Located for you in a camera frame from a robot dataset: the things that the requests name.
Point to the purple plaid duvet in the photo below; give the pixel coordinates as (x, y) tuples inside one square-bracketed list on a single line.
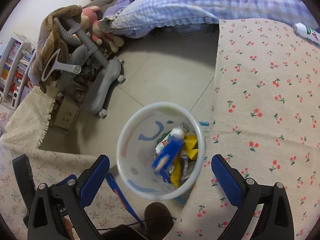
[(187, 2)]

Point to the floral print cloth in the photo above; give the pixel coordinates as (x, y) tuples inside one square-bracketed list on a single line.
[(15, 175)]

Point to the brown fuzzy slipper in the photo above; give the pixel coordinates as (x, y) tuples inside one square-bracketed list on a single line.
[(158, 217)]

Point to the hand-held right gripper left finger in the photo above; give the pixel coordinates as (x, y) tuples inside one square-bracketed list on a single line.
[(96, 172)]

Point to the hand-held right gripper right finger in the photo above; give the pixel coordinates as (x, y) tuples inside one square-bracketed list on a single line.
[(225, 177)]

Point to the grey study chair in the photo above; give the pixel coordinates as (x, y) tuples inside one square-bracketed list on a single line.
[(105, 87)]

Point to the white bookshelf with books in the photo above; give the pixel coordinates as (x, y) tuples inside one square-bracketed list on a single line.
[(13, 67)]

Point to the blue tissue box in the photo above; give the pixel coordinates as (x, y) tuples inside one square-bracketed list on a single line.
[(170, 150)]

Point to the brown fleece blanket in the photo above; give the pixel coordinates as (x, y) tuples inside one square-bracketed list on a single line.
[(47, 42)]

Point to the yellow snack packet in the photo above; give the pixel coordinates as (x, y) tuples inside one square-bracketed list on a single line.
[(177, 172)]

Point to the blue plastic strip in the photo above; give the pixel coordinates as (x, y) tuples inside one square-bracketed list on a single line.
[(122, 197)]

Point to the white drink bottle red label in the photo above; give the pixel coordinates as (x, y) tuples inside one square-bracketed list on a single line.
[(306, 33)]

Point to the cream fringed rug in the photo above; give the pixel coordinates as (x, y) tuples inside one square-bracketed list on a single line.
[(27, 120)]

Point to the pink plush toy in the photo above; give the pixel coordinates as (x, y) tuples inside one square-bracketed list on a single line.
[(88, 16)]

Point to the yellow wrapper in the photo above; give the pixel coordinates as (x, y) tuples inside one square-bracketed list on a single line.
[(204, 124)]

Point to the cherry print tablecloth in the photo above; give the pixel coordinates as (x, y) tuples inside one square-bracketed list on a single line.
[(262, 92)]

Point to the cardboard box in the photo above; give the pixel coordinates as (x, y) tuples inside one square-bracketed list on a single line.
[(66, 115)]

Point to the small white bottle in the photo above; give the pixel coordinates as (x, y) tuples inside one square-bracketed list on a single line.
[(178, 132)]

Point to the white plastic waste bin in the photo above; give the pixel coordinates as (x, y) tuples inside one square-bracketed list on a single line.
[(136, 155)]

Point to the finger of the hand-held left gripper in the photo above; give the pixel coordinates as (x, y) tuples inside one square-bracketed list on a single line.
[(23, 180), (70, 176)]

